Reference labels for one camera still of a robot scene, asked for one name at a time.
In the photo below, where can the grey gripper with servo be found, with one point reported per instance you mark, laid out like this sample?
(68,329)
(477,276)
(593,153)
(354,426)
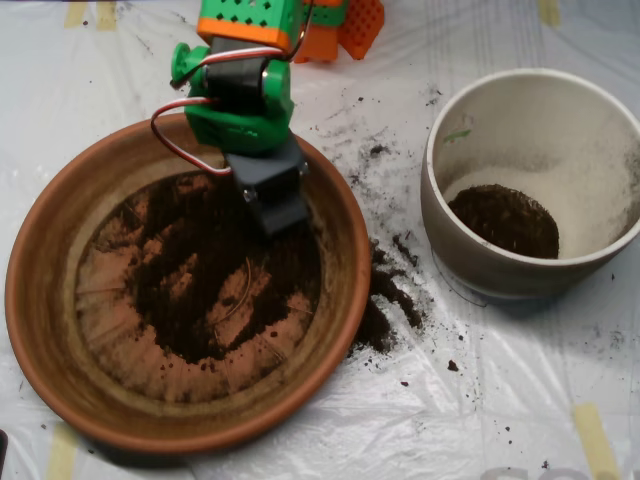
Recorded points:
(272,192)

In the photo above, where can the dark soil pile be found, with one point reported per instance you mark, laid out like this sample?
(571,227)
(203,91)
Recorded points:
(190,225)

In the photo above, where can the dark soil heap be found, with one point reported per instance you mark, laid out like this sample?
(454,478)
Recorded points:
(505,225)

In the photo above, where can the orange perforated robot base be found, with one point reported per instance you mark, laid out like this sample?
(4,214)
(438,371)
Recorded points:
(360,30)

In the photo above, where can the spilled dark soil patch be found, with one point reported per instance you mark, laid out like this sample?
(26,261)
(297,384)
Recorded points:
(375,325)

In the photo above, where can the white ceramic pot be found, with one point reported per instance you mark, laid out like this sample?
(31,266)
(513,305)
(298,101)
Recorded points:
(480,275)

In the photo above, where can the terracotta plant saucer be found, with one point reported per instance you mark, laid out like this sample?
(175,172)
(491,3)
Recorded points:
(45,320)

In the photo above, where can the clear plastic cover sheet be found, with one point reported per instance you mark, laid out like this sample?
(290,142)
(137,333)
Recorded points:
(450,425)

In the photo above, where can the beige masking tape strip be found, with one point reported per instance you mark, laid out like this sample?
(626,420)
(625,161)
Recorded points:
(62,455)
(595,440)
(549,12)
(75,14)
(107,15)

